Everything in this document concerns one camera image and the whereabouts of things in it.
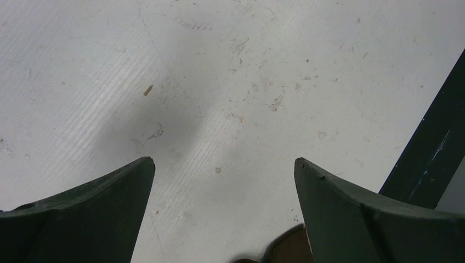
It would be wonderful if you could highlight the brown striped sock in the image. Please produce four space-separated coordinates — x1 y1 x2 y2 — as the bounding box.
232 224 315 263

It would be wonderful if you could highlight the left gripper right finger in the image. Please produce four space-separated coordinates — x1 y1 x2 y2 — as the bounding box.
294 158 464 262

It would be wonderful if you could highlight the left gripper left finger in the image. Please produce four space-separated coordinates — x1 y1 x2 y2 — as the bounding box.
1 157 155 262

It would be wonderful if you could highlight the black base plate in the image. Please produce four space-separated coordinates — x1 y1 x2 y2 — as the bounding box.
379 54 464 209

